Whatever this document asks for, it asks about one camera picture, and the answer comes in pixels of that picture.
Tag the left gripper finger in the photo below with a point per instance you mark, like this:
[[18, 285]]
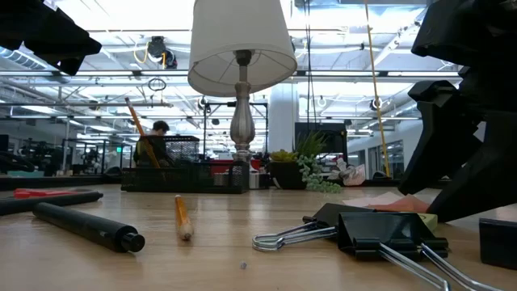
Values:
[[72, 46], [72, 28]]

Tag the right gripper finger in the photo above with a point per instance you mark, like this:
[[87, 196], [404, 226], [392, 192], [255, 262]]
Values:
[[444, 133], [484, 182]]

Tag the black box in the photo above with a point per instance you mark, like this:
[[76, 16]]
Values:
[[498, 242]]

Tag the small yellow-green pad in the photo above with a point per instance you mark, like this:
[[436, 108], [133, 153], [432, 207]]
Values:
[[430, 221]]

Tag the pink sticky note pad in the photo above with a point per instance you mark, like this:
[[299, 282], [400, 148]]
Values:
[[387, 202]]

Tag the black metal binder clip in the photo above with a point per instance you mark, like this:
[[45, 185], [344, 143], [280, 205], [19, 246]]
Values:
[[387, 232], [343, 212]]

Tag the black pointed pen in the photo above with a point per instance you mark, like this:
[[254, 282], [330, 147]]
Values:
[[48, 202]]

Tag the thick black marker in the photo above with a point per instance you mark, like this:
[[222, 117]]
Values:
[[89, 228]]

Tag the black mesh desk organizer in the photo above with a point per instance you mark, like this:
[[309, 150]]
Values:
[[182, 178]]

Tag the person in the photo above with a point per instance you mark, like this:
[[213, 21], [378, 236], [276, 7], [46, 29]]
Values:
[[159, 126]]

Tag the potted succulent plant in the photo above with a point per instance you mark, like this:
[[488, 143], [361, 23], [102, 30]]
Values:
[[287, 174]]

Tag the white shade table lamp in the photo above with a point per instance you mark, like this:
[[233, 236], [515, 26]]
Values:
[[242, 36]]

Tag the black aluminium table frame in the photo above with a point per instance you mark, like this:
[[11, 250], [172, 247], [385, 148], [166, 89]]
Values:
[[48, 182]]

